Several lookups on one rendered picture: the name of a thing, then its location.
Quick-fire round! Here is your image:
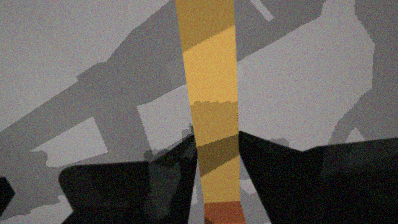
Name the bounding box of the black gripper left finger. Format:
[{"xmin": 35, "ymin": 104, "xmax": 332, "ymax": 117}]
[{"xmin": 59, "ymin": 135, "xmax": 197, "ymax": 224}]

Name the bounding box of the yellow bar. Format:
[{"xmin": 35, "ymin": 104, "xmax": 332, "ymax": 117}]
[{"xmin": 175, "ymin": 0, "xmax": 246, "ymax": 224}]

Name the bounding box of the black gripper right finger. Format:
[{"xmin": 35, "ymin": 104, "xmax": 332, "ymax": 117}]
[{"xmin": 238, "ymin": 131, "xmax": 398, "ymax": 224}]

